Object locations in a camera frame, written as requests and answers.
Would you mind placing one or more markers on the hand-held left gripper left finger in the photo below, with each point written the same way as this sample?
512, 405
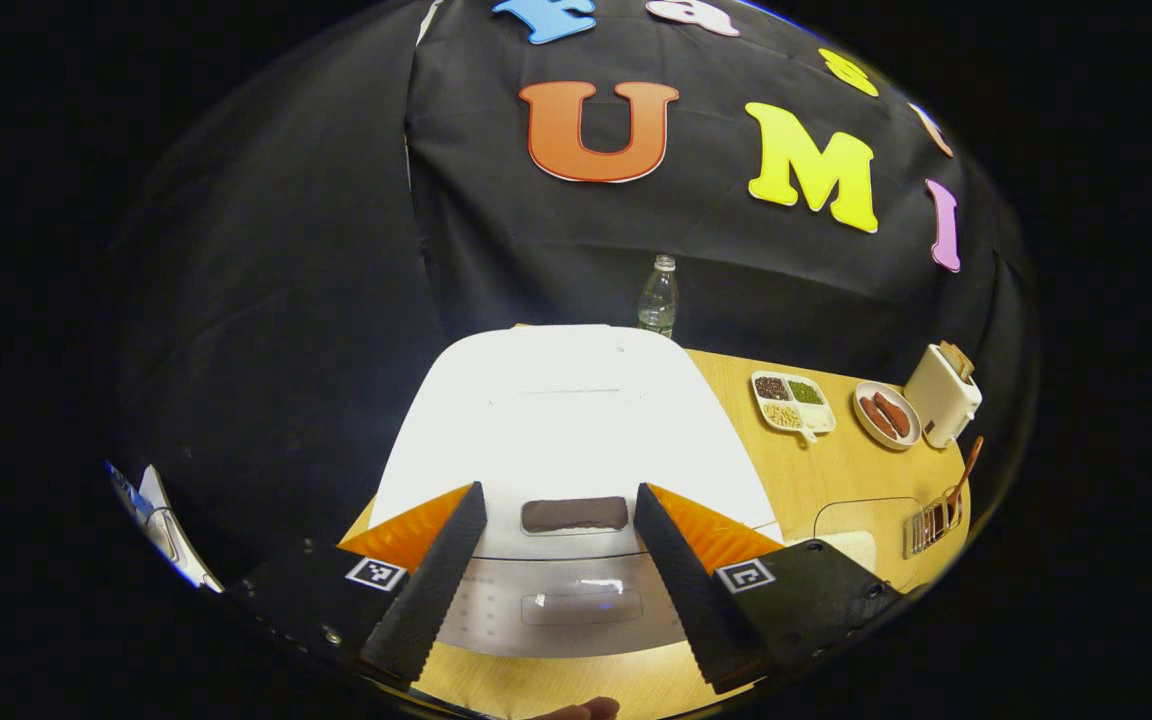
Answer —
431, 585

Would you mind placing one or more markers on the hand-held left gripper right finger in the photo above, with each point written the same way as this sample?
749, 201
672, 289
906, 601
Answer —
696, 595

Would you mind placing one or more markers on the white rice cooker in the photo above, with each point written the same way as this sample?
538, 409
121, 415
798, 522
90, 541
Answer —
576, 420

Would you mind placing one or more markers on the brown wooden spoon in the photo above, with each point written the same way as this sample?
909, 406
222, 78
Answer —
966, 475

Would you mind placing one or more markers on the white divided grain tray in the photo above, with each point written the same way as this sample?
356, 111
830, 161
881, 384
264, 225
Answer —
821, 418

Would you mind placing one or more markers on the white oval plate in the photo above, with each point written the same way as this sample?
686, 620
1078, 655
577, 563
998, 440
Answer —
861, 420

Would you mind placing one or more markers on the brown sausage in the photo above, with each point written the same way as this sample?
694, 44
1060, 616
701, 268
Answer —
877, 418
893, 414

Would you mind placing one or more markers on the clear plastic water bottle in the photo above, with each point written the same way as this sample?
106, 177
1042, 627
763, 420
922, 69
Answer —
658, 300

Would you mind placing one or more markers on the white toaster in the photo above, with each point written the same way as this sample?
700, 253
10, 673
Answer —
941, 400

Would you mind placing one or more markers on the black backdrop cloth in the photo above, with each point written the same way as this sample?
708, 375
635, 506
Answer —
286, 300

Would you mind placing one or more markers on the toast bread slice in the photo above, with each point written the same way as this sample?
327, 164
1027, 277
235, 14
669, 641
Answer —
965, 366
949, 355

